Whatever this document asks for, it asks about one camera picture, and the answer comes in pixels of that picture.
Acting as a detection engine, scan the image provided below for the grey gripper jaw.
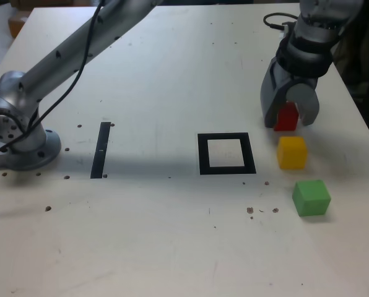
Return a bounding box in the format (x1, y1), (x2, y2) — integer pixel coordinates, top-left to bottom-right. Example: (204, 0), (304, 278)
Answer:
(260, 58), (297, 129)
(285, 84), (321, 127)

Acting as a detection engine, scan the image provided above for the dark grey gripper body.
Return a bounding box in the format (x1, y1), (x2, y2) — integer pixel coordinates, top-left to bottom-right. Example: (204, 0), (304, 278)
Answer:
(288, 74), (320, 90)

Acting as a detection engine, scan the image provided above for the red cube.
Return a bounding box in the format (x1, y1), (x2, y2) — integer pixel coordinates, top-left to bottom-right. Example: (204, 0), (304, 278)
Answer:
(273, 101), (299, 132)

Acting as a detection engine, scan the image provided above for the yellow cube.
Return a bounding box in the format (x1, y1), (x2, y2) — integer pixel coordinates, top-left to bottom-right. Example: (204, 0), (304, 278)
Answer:
(276, 136), (308, 170)

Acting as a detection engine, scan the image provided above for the green cube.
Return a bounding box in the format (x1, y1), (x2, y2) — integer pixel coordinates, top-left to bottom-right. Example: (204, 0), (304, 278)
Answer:
(292, 179), (332, 217)

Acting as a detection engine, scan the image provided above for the black tape square outline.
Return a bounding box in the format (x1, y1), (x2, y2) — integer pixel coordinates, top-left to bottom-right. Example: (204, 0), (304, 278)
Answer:
(197, 132), (257, 176)

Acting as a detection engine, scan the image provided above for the black tape strip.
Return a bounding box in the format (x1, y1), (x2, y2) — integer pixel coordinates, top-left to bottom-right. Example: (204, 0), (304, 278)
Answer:
(90, 121), (111, 179)

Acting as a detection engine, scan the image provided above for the black looped camera cable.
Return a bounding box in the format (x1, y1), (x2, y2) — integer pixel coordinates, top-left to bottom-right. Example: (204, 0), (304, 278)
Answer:
(263, 12), (298, 32)

